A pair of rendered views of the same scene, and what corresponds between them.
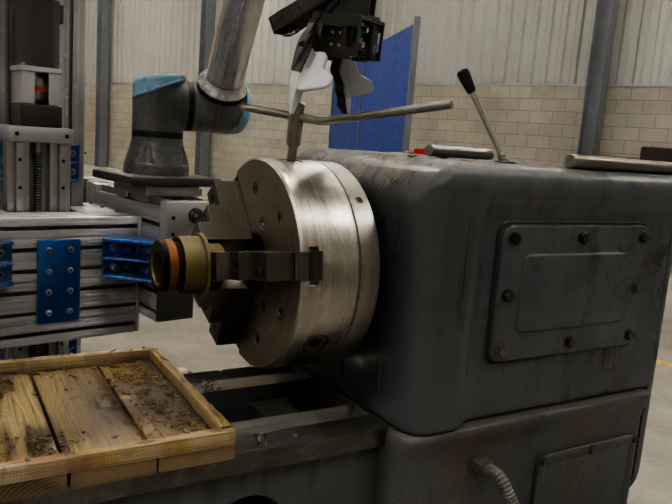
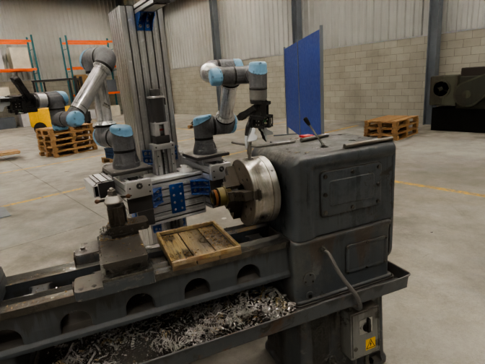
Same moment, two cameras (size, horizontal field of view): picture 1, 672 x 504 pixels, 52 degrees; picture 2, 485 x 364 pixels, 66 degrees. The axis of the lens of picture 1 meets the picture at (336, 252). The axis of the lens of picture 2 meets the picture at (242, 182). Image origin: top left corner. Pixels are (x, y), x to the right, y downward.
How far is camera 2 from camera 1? 0.73 m
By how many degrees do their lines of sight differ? 11
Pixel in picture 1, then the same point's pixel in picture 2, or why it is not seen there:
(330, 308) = (265, 206)
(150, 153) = (202, 146)
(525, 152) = (395, 78)
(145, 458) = (216, 256)
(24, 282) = (166, 200)
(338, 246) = (265, 187)
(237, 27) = (227, 99)
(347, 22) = (260, 118)
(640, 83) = (460, 29)
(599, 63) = (434, 21)
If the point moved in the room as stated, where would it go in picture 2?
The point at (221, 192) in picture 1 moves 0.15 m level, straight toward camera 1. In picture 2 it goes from (229, 170) to (228, 178)
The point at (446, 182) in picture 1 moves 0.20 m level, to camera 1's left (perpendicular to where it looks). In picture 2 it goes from (296, 164) to (250, 166)
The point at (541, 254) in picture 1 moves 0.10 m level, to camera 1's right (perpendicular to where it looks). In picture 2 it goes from (336, 179) to (359, 179)
